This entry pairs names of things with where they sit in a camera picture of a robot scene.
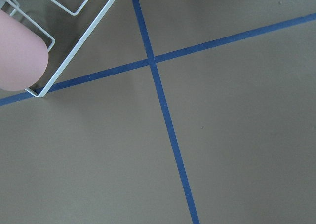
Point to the pink cup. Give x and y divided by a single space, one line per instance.
23 55

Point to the white wire cup rack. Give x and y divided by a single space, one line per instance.
63 25

